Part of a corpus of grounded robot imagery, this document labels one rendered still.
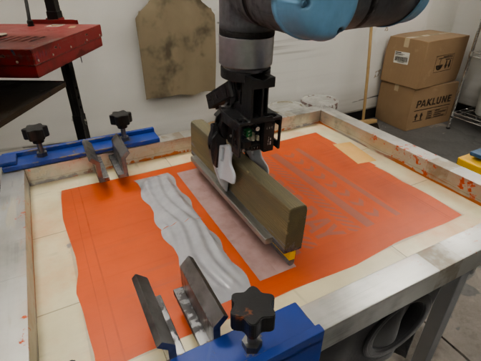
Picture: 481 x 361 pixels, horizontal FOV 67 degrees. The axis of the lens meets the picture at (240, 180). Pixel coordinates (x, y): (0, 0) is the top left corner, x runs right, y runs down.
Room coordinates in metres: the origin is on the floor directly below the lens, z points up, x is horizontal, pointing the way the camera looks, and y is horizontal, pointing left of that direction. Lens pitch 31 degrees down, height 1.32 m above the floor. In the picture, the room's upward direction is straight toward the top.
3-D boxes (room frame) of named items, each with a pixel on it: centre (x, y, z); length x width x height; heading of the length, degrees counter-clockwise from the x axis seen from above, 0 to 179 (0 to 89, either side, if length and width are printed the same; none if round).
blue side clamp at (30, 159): (0.68, 0.32, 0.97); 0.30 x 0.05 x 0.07; 118
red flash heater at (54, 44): (1.47, 0.86, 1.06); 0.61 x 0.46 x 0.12; 178
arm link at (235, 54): (0.52, -0.01, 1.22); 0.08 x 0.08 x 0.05
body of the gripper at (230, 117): (0.52, -0.01, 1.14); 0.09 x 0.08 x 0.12; 28
